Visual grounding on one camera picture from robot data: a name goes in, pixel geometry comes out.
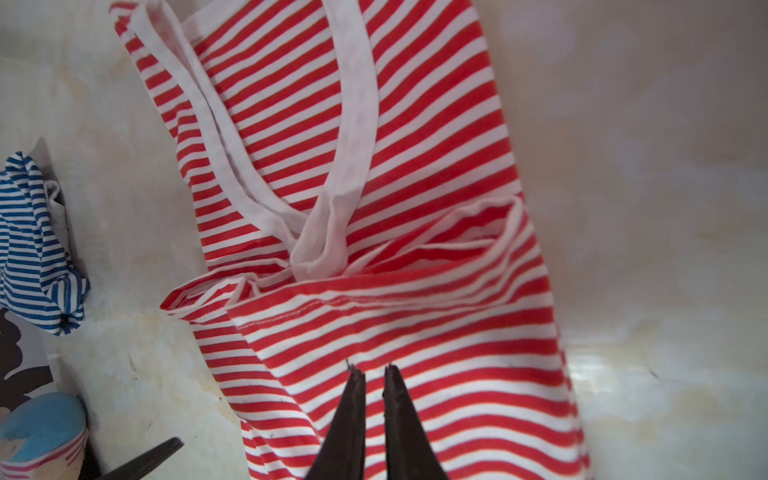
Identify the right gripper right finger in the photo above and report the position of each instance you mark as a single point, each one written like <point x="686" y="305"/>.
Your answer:
<point x="409" y="454"/>

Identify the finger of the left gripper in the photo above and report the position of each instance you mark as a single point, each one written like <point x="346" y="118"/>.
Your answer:
<point x="144" y="464"/>

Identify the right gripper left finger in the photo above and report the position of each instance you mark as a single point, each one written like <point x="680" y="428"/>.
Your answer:
<point x="342" y="455"/>

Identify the blue white striped tank top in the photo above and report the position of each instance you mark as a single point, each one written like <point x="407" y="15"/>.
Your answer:
<point x="39" y="282"/>

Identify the red white striped tank top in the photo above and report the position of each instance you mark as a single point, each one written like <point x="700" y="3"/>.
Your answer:
<point x="358" y="205"/>

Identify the plush doll head toy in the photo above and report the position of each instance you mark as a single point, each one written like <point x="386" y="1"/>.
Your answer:
<point x="44" y="438"/>

